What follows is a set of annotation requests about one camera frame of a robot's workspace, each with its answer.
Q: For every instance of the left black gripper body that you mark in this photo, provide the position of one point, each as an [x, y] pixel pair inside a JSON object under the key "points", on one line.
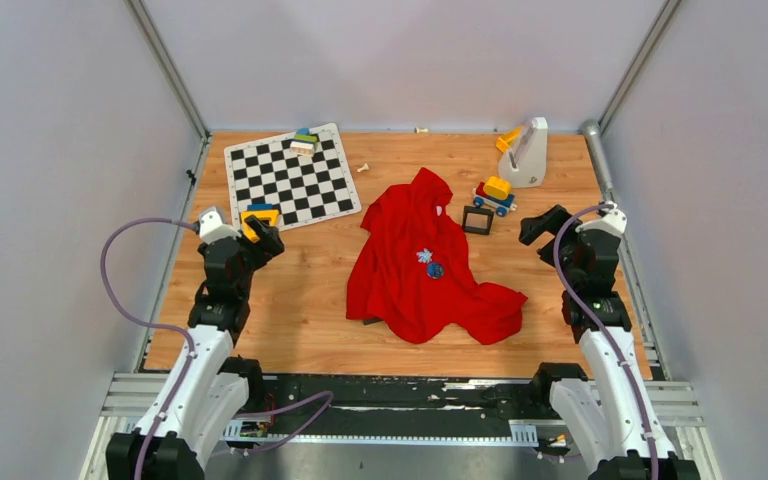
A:
{"points": [[255, 255]]}

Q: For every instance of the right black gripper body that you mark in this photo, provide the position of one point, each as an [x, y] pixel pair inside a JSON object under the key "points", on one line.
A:
{"points": [[551, 224]]}

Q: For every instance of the red garment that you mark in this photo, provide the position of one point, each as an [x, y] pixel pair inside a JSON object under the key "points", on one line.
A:
{"points": [[388, 282]]}

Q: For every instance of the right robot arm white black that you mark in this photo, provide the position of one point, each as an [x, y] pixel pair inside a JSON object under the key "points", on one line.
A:
{"points": [[608, 412]]}

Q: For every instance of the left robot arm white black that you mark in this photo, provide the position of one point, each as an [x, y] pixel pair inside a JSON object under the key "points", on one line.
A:
{"points": [[207, 386]]}

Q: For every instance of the blue leaf brooch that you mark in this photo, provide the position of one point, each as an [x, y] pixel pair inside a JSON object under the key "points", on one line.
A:
{"points": [[424, 256]]}

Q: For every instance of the toy train car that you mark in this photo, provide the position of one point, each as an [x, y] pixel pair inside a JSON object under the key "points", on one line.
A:
{"points": [[496, 195]]}

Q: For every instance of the white wedge stand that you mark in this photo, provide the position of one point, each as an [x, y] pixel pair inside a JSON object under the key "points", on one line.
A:
{"points": [[524, 164]]}

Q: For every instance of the black white chessboard mat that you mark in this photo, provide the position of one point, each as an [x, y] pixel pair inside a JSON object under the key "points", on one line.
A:
{"points": [[305, 190]]}

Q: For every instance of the yellow toy piece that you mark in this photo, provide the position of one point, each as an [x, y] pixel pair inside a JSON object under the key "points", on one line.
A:
{"points": [[504, 141]]}

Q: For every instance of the stacked toy blocks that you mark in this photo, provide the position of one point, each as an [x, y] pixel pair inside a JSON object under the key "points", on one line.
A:
{"points": [[304, 142]]}

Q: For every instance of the yellow triangular toy frame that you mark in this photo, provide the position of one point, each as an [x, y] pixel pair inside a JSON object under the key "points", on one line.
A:
{"points": [[256, 223]]}

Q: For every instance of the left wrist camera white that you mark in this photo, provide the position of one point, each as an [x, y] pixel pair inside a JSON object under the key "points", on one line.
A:
{"points": [[213, 227]]}

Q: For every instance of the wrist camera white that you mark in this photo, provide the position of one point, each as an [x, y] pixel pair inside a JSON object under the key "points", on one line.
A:
{"points": [[612, 221], [213, 227]]}

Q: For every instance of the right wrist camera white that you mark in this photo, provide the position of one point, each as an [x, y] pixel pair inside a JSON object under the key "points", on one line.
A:
{"points": [[612, 221]]}

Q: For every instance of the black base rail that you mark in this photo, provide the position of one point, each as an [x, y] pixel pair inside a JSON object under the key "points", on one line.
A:
{"points": [[399, 407]]}

